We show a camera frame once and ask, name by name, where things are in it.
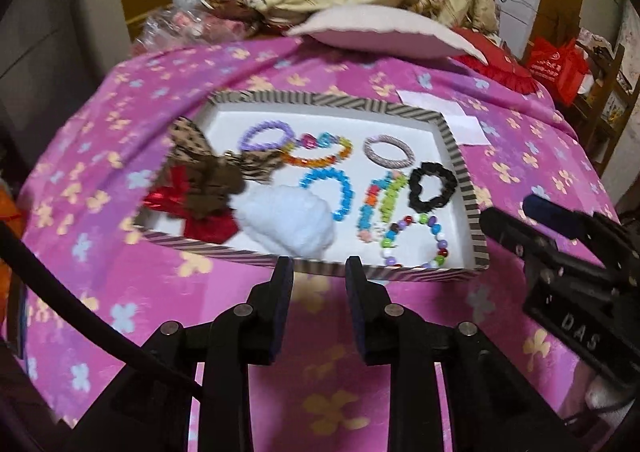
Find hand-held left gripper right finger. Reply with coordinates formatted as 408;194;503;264
345;256;576;452

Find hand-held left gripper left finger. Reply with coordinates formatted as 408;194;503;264
75;256;295;452

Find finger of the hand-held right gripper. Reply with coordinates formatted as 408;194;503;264
479;206;561;273
522;194;626;253

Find multicolour round bead bracelet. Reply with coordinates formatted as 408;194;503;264
380;213;451;269

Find striped cardboard box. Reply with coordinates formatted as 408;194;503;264
132;90;490;283

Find black scrunchie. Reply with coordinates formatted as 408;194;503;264
407;161;458;214

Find colourful flower bead bracelet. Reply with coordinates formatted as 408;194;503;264
356;171;408;244

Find blue bead bracelet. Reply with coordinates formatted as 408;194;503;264
299;166;355;223

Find silver rhinestone bracelet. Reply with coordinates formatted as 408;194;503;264
363;134;416;168

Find orange crystal charm bracelet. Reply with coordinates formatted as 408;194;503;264
280;131;355;169

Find leopard print bow scrunchie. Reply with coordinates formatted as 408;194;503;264
165;116;283;220

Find purple bead bracelet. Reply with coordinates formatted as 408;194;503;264
241;119;296;153

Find white fluffy scrunchie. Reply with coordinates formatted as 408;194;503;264
235;184;337;257

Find red ribbon bow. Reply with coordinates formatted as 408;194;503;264
144;167;241;240

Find wooden rack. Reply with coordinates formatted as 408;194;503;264
570;27;640;173

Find pink floral blanket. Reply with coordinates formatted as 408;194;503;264
0;37;621;452

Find white paper sheet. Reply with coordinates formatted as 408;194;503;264
396;89;487;147

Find red shopping bag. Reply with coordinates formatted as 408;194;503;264
527;36;591;105

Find red frilled cloth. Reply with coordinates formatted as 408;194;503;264
450;27;543;95

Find pale pink pillow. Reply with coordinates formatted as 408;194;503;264
286;4;488;67

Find clear plastic bag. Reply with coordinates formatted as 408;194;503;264
132;7;221;53

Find black cable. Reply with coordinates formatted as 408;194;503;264
0;217;211;393

